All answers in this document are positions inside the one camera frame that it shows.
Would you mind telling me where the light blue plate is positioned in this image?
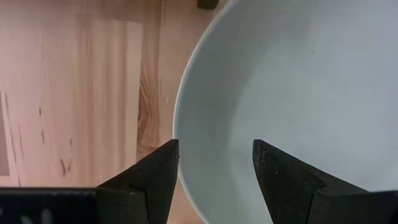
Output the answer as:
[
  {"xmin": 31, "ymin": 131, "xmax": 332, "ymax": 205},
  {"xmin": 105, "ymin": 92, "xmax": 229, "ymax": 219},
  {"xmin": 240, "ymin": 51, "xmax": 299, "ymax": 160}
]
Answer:
[{"xmin": 172, "ymin": 0, "xmax": 398, "ymax": 224}]

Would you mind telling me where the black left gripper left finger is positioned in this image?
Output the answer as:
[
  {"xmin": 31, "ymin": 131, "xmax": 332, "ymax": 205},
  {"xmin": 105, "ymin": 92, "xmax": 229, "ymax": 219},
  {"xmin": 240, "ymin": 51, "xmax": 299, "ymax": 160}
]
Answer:
[{"xmin": 95, "ymin": 139, "xmax": 180, "ymax": 224}]

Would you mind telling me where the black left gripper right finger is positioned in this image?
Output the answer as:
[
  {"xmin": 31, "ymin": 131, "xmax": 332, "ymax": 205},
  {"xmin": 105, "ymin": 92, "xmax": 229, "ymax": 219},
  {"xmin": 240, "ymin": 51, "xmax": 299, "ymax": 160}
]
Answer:
[{"xmin": 252, "ymin": 139, "xmax": 369, "ymax": 224}]

